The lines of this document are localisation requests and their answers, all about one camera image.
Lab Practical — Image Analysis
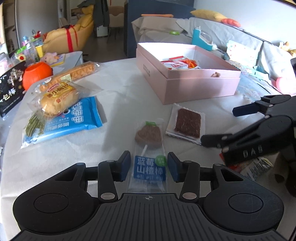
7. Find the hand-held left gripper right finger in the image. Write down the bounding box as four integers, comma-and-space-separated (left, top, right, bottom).
167, 152, 244, 202

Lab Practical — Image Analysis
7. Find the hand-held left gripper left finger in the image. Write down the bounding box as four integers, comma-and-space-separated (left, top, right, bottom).
54, 151, 131, 202

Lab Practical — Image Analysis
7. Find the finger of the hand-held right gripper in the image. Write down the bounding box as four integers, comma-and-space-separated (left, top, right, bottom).
232, 95, 292, 117
200, 133, 238, 149

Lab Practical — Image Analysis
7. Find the lollipop packet blue label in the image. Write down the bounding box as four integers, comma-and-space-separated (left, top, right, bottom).
128, 118, 168, 194

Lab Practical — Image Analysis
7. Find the white green snack packet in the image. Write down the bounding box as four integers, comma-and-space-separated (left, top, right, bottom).
220, 153, 274, 181

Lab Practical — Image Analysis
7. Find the brown square snack packet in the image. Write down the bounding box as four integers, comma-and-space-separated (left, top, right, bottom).
165, 103, 206, 145

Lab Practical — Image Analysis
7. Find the pink cardboard box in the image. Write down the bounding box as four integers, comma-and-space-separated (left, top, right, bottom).
136, 43, 241, 105

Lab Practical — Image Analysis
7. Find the blue snack packet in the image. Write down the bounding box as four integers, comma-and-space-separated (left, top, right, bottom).
35, 96, 103, 145

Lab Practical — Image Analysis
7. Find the small red snack packet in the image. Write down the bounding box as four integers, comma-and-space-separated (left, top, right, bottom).
161, 56, 188, 70

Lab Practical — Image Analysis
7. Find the small bread packet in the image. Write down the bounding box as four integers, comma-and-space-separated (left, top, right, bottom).
27, 80, 86, 118

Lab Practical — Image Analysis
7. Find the long pastry packet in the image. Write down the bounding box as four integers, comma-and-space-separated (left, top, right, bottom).
32, 61, 100, 94

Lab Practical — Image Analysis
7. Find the cartoon printed mat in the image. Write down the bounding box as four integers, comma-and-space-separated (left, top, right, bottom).
236, 74, 278, 100

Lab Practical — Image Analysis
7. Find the teal paper box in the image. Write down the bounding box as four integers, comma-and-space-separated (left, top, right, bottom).
251, 65, 266, 78

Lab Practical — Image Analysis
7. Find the pink round toy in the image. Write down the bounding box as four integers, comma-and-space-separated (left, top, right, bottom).
276, 76, 296, 95

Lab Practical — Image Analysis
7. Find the cartoon printed paper box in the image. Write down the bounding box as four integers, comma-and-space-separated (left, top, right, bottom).
225, 40, 257, 67

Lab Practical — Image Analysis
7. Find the white tablecloth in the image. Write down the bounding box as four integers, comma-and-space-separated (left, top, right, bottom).
0, 57, 296, 234

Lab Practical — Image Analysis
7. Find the small beige plush toy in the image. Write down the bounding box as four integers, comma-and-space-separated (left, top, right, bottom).
279, 42, 296, 56

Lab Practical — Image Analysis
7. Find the teal white toy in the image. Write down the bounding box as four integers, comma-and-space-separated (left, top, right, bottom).
191, 27, 218, 51

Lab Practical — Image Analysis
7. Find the orange pillow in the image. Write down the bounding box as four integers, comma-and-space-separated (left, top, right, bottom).
221, 19, 241, 28

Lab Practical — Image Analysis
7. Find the yellow pillow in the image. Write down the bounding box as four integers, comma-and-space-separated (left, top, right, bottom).
190, 9, 228, 23

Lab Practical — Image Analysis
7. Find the white side table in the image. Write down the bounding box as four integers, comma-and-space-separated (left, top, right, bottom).
50, 51, 84, 75

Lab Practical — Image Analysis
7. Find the grey covered sofa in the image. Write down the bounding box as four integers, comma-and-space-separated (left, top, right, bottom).
131, 16, 296, 95

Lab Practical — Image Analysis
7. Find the yellow notebook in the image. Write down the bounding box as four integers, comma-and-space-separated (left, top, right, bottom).
50, 54, 66, 67

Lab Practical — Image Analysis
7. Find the orange pumpkin bucket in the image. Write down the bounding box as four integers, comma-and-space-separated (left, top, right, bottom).
22, 62, 53, 91

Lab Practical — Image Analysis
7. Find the blue cabinet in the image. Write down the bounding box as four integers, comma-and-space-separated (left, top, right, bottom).
124, 0, 197, 58

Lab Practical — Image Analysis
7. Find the pink plush toy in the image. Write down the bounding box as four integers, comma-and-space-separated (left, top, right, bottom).
43, 52, 58, 63

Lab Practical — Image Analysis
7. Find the black snack bag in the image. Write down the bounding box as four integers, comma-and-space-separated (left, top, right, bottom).
0, 62, 26, 117

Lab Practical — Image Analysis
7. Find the white floor appliance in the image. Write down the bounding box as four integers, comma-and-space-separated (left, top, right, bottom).
96, 25, 109, 37

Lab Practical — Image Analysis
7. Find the red ribbon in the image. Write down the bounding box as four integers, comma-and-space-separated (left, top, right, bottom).
62, 25, 78, 52

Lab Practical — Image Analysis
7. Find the yellow sofa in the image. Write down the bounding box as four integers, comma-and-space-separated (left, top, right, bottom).
43, 5, 95, 54

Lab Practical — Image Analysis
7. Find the beige chair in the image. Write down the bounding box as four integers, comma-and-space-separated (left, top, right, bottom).
107, 6, 125, 28

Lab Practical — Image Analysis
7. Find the dark hanging coat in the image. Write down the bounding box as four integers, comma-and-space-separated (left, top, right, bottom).
92, 0, 110, 27

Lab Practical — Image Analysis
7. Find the clear colourful bottle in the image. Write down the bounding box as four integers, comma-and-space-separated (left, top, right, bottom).
22, 35, 31, 61

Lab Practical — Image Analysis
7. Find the red-topped toy bottle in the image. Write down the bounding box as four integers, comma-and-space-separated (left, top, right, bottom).
31, 30, 44, 58

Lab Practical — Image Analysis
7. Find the glass jar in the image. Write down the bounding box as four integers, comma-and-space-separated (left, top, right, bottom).
0, 52, 14, 70

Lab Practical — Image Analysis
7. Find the wooden shelf unit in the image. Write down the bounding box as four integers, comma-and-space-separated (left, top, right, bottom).
0, 0, 18, 54

